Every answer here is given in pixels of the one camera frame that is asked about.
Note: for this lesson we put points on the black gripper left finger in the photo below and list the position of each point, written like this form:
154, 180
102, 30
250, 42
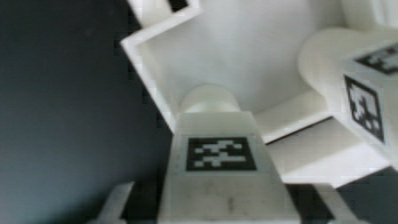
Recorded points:
131, 205

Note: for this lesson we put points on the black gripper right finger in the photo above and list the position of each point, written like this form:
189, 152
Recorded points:
321, 204

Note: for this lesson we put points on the white leg with tag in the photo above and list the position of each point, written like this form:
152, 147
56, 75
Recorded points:
223, 189

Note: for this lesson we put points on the white chair seat part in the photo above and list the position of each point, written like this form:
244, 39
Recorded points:
227, 43

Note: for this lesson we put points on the white chair leg with peg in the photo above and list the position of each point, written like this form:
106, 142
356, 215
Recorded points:
349, 69

